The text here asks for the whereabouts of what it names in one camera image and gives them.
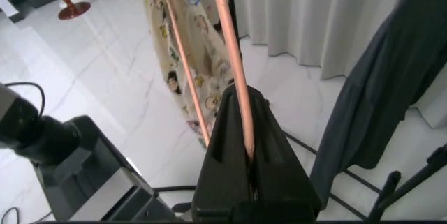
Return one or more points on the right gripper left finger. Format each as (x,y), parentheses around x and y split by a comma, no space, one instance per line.
(223,175)

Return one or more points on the pink clothes hanger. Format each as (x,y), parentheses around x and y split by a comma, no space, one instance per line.
(232,42)

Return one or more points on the dark grey long-sleeved shirt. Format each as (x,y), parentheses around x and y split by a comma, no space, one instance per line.
(384,95)

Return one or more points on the white curtain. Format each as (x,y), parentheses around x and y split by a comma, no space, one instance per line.
(297,14)

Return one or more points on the black clothes rack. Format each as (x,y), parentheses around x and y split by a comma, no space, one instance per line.
(387,189)

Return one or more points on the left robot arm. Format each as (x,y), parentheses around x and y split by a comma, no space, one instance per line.
(35,133)

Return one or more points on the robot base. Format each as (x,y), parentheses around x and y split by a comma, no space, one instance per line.
(104,189)

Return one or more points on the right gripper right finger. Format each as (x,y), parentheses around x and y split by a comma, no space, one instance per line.
(283,182)

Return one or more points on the cream printed garment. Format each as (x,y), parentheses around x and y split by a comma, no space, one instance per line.
(202,42)

